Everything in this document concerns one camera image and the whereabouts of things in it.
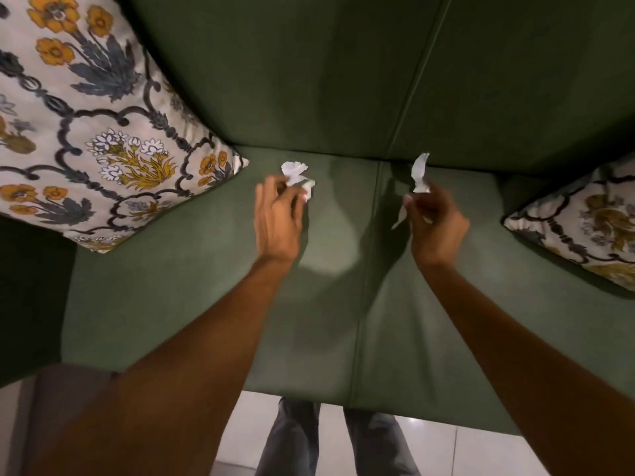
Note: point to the person's right hand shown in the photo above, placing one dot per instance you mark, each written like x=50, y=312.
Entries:
x=439, y=232

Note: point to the person's left hand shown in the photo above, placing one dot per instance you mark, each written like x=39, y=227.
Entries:
x=278, y=227

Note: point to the person's right fingers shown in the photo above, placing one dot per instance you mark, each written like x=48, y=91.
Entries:
x=425, y=203

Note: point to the person's left fingers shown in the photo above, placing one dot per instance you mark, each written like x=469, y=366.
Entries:
x=270, y=195

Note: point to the long torn white paper scrap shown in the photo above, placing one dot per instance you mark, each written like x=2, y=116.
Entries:
x=419, y=170

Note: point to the person's right forearm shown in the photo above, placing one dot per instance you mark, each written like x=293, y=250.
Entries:
x=526, y=371

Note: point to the person's left forearm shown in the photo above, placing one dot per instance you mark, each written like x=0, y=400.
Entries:
x=188, y=371

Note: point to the green sofa back cushion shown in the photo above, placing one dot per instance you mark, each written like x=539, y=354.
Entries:
x=536, y=74
x=297, y=69

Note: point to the green sofa seat cushion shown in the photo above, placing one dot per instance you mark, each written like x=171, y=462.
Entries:
x=411, y=351
x=163, y=272

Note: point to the small floral throw pillow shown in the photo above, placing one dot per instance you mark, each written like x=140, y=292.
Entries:
x=585, y=227

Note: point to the large floral throw pillow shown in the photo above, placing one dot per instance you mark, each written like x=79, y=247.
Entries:
x=74, y=118

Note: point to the person's left leg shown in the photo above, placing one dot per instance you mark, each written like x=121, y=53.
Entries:
x=290, y=441

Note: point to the person's leg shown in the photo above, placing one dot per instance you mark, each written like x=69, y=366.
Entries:
x=379, y=446
x=290, y=441

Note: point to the person's right leg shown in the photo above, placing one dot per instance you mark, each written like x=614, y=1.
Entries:
x=379, y=446

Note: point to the green fabric sofa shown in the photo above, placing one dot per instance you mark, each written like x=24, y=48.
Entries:
x=29, y=302

